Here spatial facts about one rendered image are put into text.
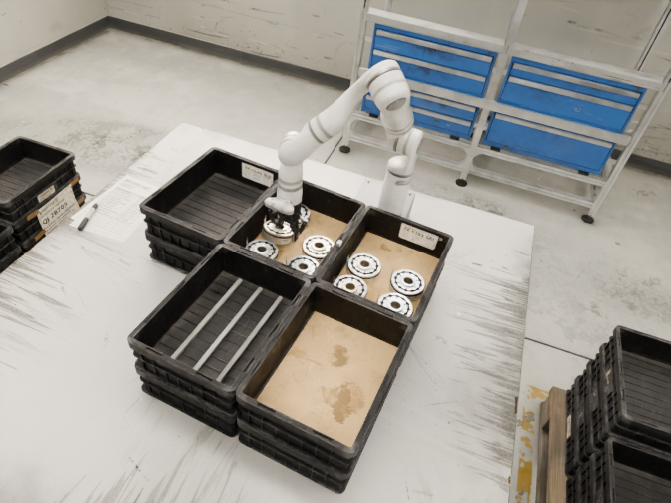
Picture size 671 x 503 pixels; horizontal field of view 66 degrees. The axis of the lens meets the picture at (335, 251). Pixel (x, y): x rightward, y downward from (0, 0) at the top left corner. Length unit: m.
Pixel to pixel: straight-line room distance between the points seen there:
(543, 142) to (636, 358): 1.60
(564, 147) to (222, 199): 2.23
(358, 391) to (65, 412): 0.75
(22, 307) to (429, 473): 1.24
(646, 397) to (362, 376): 1.13
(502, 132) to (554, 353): 1.38
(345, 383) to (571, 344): 1.70
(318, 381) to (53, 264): 0.97
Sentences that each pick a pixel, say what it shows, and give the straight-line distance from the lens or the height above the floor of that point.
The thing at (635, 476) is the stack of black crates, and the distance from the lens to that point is 2.10.
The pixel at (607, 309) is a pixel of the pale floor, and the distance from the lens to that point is 3.15.
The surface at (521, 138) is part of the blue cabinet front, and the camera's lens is 3.41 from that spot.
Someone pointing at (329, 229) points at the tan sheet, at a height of 0.83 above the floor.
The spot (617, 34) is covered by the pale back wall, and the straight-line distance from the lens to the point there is 4.10.
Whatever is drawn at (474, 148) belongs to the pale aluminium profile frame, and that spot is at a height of 0.29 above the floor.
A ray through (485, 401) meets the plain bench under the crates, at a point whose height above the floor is 0.70.
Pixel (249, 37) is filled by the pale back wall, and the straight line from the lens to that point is 4.66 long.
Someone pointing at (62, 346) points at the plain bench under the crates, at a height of 0.70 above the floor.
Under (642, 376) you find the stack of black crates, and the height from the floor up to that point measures 0.49.
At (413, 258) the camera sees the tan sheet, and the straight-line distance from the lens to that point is 1.70.
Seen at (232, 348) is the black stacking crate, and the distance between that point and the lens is 1.40.
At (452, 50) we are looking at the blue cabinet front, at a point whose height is 0.84.
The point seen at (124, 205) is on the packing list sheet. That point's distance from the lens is 2.06.
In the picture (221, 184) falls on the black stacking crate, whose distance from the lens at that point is 1.91.
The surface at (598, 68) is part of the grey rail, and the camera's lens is 3.23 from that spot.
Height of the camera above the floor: 1.97
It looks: 43 degrees down
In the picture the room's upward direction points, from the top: 9 degrees clockwise
